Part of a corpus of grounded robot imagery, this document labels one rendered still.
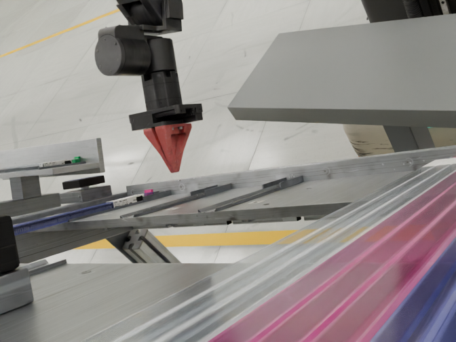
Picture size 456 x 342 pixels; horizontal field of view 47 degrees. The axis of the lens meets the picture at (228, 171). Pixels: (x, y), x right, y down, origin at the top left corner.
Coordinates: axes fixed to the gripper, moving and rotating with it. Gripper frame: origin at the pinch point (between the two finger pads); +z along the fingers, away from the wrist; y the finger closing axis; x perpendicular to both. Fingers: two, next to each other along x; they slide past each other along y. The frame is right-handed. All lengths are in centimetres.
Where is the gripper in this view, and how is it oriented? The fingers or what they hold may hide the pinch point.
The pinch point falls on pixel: (174, 167)
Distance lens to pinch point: 82.5
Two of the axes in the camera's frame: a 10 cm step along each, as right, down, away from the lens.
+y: 8.2, -0.9, -5.7
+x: 5.6, -1.3, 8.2
